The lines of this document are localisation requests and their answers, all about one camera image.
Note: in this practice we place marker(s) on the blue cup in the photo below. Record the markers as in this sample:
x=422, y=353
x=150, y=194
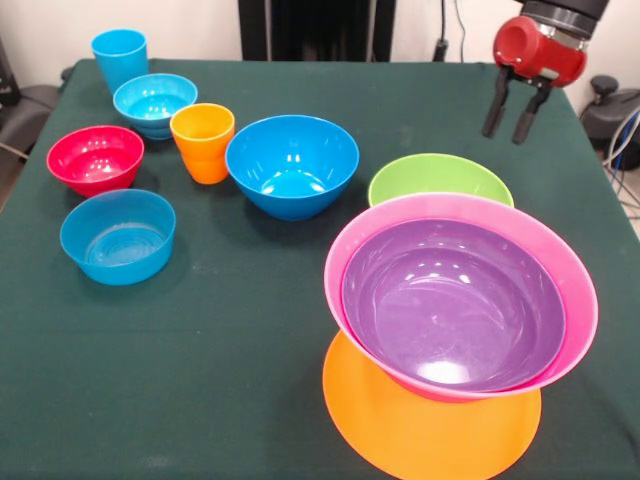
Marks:
x=120, y=60

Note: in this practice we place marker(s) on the dark green tablecloth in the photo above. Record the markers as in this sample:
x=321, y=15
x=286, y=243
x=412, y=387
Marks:
x=200, y=350

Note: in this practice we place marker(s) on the large pink bowl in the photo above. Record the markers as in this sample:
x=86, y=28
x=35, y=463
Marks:
x=575, y=280

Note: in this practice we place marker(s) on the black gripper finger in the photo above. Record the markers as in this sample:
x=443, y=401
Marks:
x=496, y=110
x=530, y=115

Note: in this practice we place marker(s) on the small crimson bowl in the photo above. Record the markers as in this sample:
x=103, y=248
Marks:
x=95, y=160

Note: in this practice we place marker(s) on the large orange bowl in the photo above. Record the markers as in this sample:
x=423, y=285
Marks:
x=430, y=440

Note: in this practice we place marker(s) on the green bowl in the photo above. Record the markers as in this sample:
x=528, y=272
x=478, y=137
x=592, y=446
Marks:
x=435, y=175

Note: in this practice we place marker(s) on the translucent blue bowl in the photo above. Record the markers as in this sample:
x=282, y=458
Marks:
x=117, y=240

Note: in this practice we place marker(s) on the purple bowl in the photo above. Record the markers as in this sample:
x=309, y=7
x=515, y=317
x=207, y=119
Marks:
x=450, y=300

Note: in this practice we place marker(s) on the orange cup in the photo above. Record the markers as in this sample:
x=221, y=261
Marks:
x=202, y=155

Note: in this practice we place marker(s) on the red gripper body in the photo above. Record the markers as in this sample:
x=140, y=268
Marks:
x=545, y=55

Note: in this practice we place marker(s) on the small ribbed cyan bowl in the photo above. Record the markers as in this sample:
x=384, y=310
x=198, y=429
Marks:
x=150, y=100

